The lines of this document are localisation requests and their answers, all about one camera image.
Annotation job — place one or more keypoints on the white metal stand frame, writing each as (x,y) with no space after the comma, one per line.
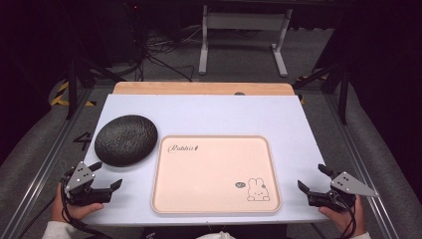
(245,21)

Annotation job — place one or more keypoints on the white board sheet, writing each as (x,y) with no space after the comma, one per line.
(215,114)

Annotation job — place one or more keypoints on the person's left hand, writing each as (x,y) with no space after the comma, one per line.
(66,212)

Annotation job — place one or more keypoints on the pink tray with rabbit print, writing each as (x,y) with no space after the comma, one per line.
(205,176)

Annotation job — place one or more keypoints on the wooden table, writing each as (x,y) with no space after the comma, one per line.
(199,88)

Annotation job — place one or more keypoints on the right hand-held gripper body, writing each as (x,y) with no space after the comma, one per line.
(348,186)

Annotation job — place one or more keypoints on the person's right hand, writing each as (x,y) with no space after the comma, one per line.
(346,220)

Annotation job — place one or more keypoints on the black device with red light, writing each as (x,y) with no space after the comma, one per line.
(129,30)

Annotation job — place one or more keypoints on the yellow black floor tape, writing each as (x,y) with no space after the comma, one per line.
(59,98)

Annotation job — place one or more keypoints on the aluminium rail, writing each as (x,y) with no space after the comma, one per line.
(361,159)
(43,166)

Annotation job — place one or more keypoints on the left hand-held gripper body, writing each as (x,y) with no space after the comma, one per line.
(79,176)

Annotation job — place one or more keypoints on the black tripod stand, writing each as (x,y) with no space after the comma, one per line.
(72,86)
(343,89)

